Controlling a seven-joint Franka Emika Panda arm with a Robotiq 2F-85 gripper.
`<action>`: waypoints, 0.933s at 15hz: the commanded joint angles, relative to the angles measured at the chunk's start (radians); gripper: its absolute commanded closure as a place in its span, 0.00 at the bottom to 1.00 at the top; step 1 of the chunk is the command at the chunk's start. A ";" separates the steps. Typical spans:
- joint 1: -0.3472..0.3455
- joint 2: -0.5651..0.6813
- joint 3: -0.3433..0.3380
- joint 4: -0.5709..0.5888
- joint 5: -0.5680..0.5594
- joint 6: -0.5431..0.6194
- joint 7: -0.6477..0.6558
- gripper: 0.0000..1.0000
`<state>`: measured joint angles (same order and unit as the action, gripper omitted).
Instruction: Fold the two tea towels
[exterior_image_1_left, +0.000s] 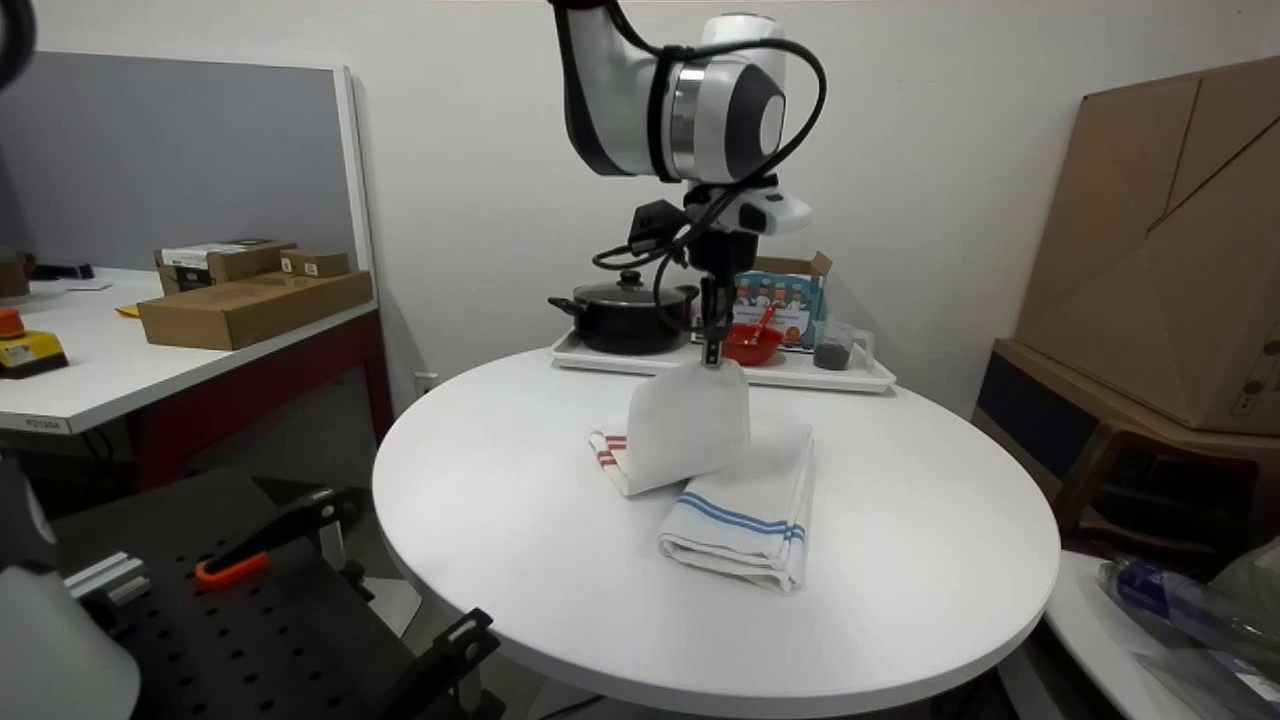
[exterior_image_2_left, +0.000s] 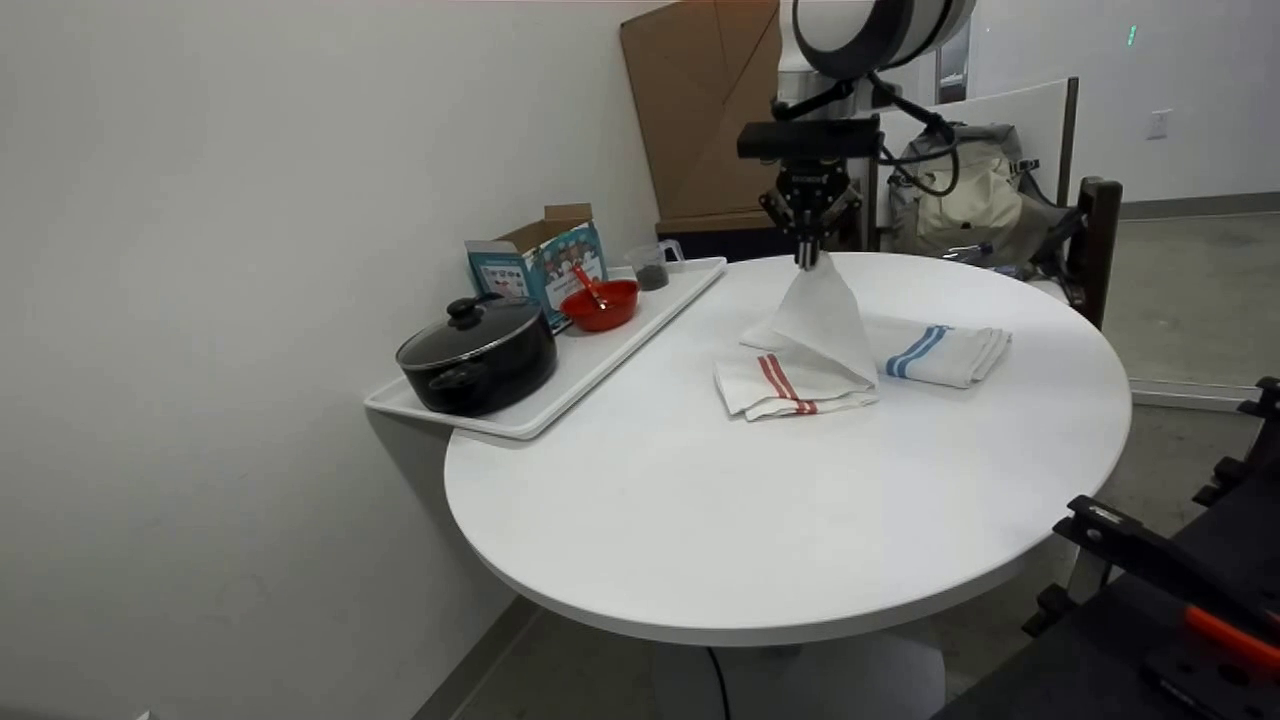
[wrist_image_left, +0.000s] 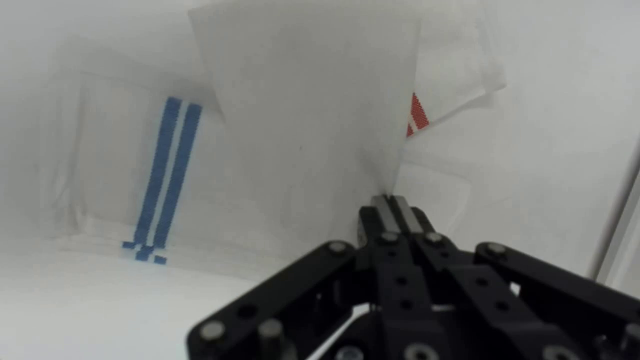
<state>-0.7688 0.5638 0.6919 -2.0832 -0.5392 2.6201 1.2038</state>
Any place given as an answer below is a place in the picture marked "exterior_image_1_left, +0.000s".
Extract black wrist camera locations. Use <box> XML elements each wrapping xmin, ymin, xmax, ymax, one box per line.
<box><xmin>623</xmin><ymin>197</ymin><xmax>694</xmax><ymax>261</ymax></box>

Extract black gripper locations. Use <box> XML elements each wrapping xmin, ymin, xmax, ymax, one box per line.
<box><xmin>685</xmin><ymin>222</ymin><xmax>765</xmax><ymax>369</ymax></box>

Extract large brown cardboard sheets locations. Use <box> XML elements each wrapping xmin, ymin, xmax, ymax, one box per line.
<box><xmin>1010</xmin><ymin>55</ymin><xmax>1280</xmax><ymax>439</ymax></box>

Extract red-striped white tea towel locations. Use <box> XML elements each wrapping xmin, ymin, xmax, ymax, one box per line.
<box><xmin>582</xmin><ymin>354</ymin><xmax>756</xmax><ymax>501</ymax></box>

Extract black clamp with orange handle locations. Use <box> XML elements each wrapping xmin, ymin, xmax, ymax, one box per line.
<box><xmin>191</xmin><ymin>485</ymin><xmax>371</xmax><ymax>596</ymax></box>

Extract small open cardboard box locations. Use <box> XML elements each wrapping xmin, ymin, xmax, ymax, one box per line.
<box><xmin>152</xmin><ymin>237</ymin><xmax>351</xmax><ymax>301</ymax></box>

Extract blue printed cardboard box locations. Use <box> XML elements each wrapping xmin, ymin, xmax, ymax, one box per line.
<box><xmin>727</xmin><ymin>246</ymin><xmax>834</xmax><ymax>350</ymax></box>

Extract grey partition panel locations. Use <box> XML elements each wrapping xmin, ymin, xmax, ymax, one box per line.
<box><xmin>0</xmin><ymin>47</ymin><xmax>371</xmax><ymax>279</ymax></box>

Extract flat brown cardboard box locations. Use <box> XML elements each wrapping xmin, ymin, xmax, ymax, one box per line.
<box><xmin>137</xmin><ymin>267</ymin><xmax>376</xmax><ymax>354</ymax></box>

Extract black perforated workbench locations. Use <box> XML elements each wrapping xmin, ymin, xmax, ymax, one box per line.
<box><xmin>51</xmin><ymin>462</ymin><xmax>502</xmax><ymax>720</ymax></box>

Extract aluminium profile piece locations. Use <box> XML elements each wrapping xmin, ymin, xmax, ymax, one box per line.
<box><xmin>60</xmin><ymin>546</ymin><xmax>152</xmax><ymax>607</ymax></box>

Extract yellow emergency stop box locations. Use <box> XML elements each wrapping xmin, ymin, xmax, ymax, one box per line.
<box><xmin>0</xmin><ymin>308</ymin><xmax>71</xmax><ymax>382</ymax></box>

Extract black pot with lid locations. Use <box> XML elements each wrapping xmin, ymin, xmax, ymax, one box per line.
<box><xmin>545</xmin><ymin>267</ymin><xmax>702</xmax><ymax>358</ymax></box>

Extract black hanging hose bundle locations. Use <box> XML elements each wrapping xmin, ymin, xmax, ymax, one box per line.
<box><xmin>0</xmin><ymin>0</ymin><xmax>39</xmax><ymax>91</ymax></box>

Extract white rectangular tray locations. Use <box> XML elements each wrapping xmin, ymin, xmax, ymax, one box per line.
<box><xmin>548</xmin><ymin>326</ymin><xmax>900</xmax><ymax>398</ymax></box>

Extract blue-striped white tea towel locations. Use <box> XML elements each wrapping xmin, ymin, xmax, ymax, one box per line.
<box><xmin>656</xmin><ymin>419</ymin><xmax>818</xmax><ymax>596</ymax></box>

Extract red bowl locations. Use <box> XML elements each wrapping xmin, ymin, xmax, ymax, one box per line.
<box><xmin>718</xmin><ymin>317</ymin><xmax>788</xmax><ymax>372</ymax></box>

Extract white desk with red panel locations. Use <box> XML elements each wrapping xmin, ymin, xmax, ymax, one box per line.
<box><xmin>0</xmin><ymin>262</ymin><xmax>394</xmax><ymax>501</ymax></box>

